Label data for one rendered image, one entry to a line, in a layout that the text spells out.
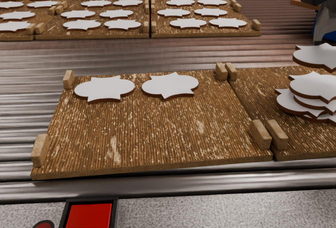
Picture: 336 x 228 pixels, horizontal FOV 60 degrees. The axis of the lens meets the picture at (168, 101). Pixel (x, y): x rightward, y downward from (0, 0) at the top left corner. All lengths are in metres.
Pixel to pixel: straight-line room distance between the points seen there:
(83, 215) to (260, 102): 0.44
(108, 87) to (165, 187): 0.31
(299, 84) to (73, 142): 0.49
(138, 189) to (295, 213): 0.24
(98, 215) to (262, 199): 0.25
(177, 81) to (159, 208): 0.35
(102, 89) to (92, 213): 0.33
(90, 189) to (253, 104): 0.39
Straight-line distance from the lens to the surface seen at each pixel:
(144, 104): 0.65
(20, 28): 1.24
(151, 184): 0.49
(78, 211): 0.46
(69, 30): 1.18
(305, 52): 0.66
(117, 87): 0.70
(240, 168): 0.55
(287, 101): 0.67
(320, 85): 0.72
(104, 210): 0.45
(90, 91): 0.70
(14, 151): 0.62
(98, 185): 0.50
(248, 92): 0.72
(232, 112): 0.64
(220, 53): 0.98
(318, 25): 0.69
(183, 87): 0.70
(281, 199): 0.51
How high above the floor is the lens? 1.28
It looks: 31 degrees down
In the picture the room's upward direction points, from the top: straight up
